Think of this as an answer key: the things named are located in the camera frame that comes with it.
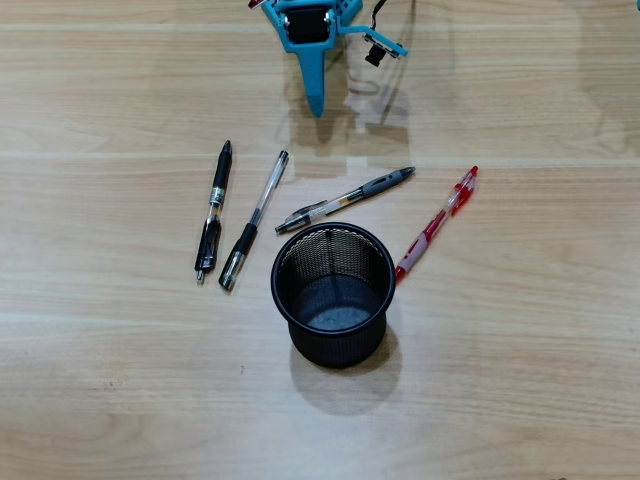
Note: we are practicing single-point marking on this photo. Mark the black mesh pen holder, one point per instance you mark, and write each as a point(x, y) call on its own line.
point(340, 350)

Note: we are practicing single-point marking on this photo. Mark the red clear retractable pen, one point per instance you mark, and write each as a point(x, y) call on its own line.
point(417, 245)

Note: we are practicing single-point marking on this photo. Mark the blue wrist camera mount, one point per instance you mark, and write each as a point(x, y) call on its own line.
point(385, 42)

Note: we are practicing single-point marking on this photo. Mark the clear stick pen black grip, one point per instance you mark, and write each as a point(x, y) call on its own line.
point(246, 241)

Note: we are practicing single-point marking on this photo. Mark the clear pen with grey grip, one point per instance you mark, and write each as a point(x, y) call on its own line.
point(380, 186)

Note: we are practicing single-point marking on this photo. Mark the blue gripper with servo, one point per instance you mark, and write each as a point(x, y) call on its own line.
point(306, 28)

